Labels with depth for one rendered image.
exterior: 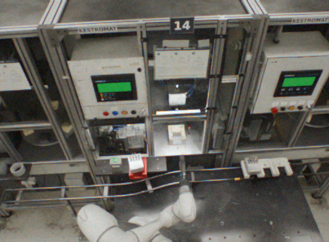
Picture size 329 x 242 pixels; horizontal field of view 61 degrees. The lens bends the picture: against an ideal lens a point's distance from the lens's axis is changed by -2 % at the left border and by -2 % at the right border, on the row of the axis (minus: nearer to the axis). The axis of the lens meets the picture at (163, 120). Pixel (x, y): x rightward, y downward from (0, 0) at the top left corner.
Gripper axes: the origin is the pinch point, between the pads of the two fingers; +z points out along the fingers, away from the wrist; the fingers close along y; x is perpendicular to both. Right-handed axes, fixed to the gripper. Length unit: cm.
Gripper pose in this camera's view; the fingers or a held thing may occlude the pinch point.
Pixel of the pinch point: (181, 162)
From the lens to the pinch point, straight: 195.5
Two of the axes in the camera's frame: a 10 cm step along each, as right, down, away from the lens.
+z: -0.6, -7.3, 6.8
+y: -0.2, -6.8, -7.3
